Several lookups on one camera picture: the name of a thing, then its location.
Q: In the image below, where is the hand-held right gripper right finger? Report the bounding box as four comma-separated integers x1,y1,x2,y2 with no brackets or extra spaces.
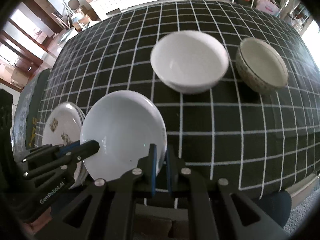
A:
165,146,288,240

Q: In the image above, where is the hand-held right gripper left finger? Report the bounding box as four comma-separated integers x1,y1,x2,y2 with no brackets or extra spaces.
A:
35,144,158,240

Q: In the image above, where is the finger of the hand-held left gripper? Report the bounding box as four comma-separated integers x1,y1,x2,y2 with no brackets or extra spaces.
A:
14,142,80,164
22,140,100,180

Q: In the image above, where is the small floral white plate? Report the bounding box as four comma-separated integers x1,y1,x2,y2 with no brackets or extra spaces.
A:
41,102,83,155

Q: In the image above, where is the white bowl with blue pattern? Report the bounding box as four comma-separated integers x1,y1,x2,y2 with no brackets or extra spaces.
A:
80,90,167,182

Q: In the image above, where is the plain white bowl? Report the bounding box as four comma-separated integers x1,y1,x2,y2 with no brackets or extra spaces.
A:
150,31,229,95

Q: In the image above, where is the black checked tablecloth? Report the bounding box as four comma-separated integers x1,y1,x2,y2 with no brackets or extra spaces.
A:
35,0,320,200

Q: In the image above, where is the green patterned ceramic bowl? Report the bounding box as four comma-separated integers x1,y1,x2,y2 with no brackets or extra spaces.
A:
235,37,288,95

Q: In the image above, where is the white mop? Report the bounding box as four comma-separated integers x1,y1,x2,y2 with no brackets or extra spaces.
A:
51,0,83,30

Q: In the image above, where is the pink bag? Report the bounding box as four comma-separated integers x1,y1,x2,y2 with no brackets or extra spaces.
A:
256,0,280,17

